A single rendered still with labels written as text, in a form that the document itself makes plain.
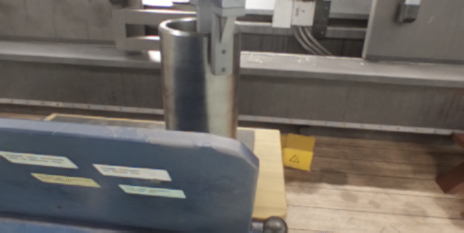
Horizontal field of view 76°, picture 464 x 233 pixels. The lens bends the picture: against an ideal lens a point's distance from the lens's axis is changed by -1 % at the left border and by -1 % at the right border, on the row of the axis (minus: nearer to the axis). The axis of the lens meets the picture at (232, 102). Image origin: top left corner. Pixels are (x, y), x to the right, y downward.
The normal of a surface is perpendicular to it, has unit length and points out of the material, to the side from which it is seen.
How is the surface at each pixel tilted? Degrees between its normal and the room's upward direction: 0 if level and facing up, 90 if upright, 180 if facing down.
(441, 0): 86
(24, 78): 90
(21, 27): 86
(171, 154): 121
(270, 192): 0
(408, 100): 90
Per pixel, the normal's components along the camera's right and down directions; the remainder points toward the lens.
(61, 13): -0.09, 0.36
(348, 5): -0.04, -0.34
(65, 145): -0.10, 0.83
